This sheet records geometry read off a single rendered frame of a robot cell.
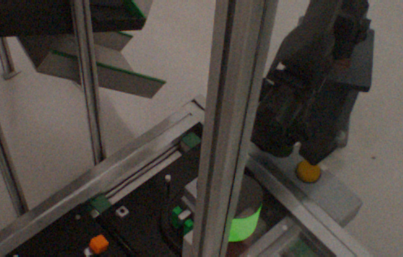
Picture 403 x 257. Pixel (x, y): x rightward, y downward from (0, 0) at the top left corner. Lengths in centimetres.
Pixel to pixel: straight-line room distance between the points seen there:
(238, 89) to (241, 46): 4
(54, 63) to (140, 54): 46
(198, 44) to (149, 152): 38
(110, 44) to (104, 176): 26
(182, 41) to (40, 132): 38
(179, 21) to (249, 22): 115
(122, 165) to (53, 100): 28
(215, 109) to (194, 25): 106
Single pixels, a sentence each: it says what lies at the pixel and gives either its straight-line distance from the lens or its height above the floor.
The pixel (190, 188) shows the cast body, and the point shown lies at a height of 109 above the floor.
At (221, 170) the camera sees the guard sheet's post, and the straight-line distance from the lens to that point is 56.
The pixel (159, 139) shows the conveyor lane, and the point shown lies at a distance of 125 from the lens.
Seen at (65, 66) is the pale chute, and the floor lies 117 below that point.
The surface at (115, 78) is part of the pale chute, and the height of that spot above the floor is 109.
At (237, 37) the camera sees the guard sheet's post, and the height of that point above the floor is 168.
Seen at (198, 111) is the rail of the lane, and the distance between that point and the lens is 128.
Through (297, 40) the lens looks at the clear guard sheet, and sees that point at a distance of 41.
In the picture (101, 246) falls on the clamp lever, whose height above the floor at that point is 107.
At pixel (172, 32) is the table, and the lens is 154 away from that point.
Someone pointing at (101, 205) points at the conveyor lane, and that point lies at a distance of 120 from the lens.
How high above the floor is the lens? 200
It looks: 55 degrees down
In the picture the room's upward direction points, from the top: 6 degrees clockwise
